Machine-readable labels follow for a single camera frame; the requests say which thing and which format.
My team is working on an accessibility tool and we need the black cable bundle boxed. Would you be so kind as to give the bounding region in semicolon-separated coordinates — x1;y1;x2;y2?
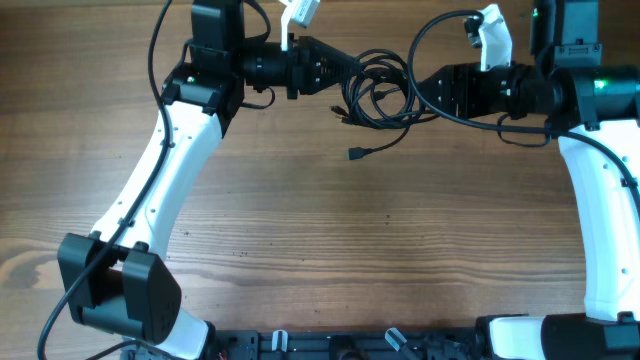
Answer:
329;48;441;162

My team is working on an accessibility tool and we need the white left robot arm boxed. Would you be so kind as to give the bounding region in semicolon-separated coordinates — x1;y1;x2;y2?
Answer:
57;1;360;359

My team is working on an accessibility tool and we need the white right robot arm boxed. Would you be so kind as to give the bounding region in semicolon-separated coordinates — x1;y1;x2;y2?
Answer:
408;1;639;359

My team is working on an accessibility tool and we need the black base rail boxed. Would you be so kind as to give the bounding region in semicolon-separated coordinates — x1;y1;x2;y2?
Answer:
204;328;486;360

